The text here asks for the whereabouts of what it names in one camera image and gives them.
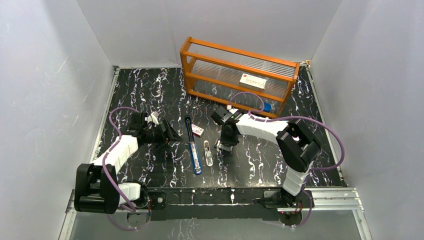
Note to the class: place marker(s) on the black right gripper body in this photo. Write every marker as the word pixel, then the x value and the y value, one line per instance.
pixel 226 138

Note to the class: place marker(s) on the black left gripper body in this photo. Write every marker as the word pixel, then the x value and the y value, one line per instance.
pixel 164 133

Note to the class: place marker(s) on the staple strips tray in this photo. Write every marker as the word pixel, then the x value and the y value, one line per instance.
pixel 222 147

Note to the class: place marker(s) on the white cardboard box red labels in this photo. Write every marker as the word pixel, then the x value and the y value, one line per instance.
pixel 252 82

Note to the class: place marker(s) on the small blue box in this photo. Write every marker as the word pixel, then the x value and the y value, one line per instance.
pixel 266 107

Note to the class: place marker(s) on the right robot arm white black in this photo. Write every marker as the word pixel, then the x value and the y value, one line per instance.
pixel 298 145

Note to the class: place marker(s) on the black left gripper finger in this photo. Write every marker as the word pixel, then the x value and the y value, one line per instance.
pixel 165 146
pixel 170 134

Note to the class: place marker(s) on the red white staple box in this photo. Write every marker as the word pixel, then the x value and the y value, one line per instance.
pixel 196 130

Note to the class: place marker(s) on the orange wooden shelf rack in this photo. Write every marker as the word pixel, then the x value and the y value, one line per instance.
pixel 212 71

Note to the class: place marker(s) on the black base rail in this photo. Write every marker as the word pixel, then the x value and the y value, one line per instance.
pixel 263 203

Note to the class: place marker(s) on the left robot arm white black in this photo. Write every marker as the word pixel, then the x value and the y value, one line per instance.
pixel 97 189

